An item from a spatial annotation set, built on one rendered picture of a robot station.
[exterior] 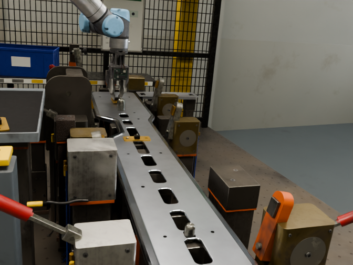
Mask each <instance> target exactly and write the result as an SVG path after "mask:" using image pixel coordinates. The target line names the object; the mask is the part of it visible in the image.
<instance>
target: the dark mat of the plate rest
mask: <svg viewBox="0 0 353 265"><path fill-rule="evenodd" d="M42 96H43V91H13V90H0V117H5V118H6V120H7V123H8V126H9V131H1V132H0V133H33V132H37V126H38V119H39V113H40V107H41V100H42Z"/></svg>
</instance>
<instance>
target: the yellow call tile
mask: <svg viewBox="0 0 353 265"><path fill-rule="evenodd" d="M12 153H13V147H12V146H0V166H9V163H10V160H11V157H12Z"/></svg>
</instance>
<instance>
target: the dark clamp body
mask: <svg viewBox="0 0 353 265"><path fill-rule="evenodd" d="M75 120H76V128H88V120H87V116H86V115H75ZM51 142H53V162H54V201H56V184H55V160H56V163H58V144H57V143H56V117H54V134H52V135H51ZM58 202H59V191H58ZM54 208H55V223H56V205H54ZM58 224H59V205H58ZM53 232H54V230H53V231H52V232H51V233H50V234H48V235H47V236H48V237H50V236H51V234H52V233H53ZM56 239H57V242H58V239H59V232H57V237H56Z"/></svg>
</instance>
